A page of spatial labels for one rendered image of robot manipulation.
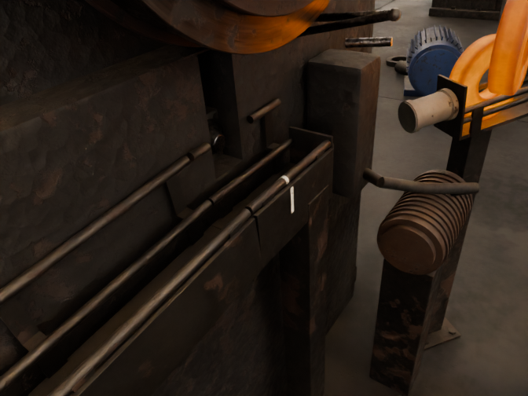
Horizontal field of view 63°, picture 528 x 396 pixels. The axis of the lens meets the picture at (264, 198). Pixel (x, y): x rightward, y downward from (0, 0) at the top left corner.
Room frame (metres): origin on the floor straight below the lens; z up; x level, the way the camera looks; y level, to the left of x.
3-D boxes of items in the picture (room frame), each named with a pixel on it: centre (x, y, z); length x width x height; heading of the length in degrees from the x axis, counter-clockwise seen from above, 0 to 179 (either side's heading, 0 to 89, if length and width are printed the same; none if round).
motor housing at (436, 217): (0.67, -0.32, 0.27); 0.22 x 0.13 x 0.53; 142
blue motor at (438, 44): (2.52, -1.06, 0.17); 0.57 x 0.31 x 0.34; 162
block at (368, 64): (0.68, -0.14, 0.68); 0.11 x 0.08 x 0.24; 52
